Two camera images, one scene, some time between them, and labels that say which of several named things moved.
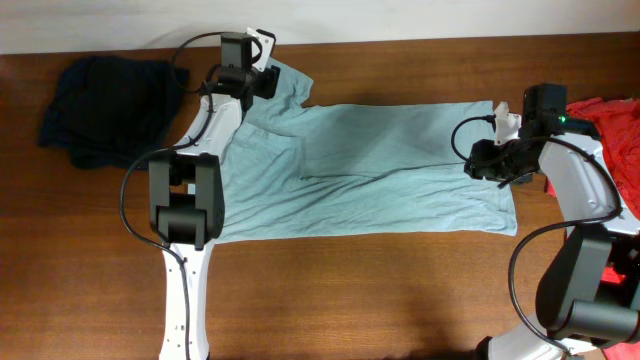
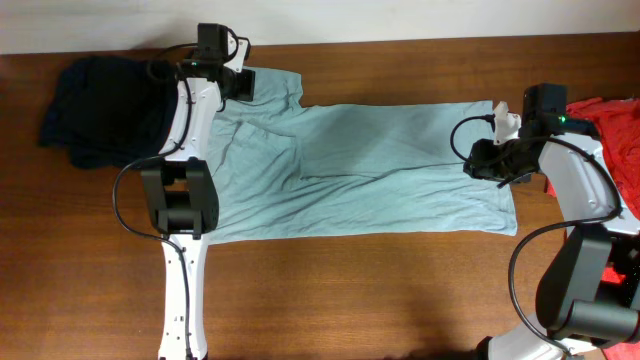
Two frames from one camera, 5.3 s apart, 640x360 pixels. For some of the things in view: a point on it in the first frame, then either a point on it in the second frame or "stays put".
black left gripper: x=264 y=86 to x=244 y=93
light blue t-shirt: x=294 y=170 stays put
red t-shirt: x=616 y=122 stays put
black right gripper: x=481 y=158 stays put
